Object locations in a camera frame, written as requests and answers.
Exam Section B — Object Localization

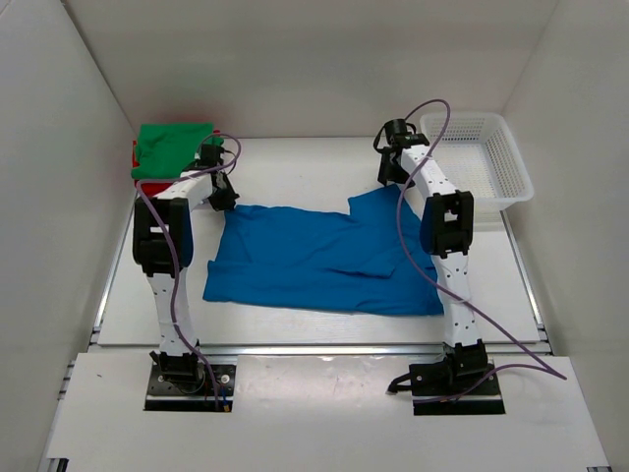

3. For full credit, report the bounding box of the blue t-shirt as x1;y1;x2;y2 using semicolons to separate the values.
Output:
202;186;443;316

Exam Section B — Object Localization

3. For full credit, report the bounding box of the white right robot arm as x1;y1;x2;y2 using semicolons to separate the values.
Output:
373;118;482;350

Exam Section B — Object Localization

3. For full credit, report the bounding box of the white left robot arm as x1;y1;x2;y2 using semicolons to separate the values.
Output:
132;132;242;391

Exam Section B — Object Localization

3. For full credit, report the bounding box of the folded green t-shirt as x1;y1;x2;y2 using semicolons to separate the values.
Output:
130;122;217;181

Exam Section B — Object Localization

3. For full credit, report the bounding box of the white plastic mesh basket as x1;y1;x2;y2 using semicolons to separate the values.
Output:
420;112;534;213

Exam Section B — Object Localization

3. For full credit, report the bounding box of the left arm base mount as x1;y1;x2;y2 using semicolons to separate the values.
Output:
143;351;237;413

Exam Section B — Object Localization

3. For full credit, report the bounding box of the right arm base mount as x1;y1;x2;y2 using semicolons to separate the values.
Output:
386;340;506;416

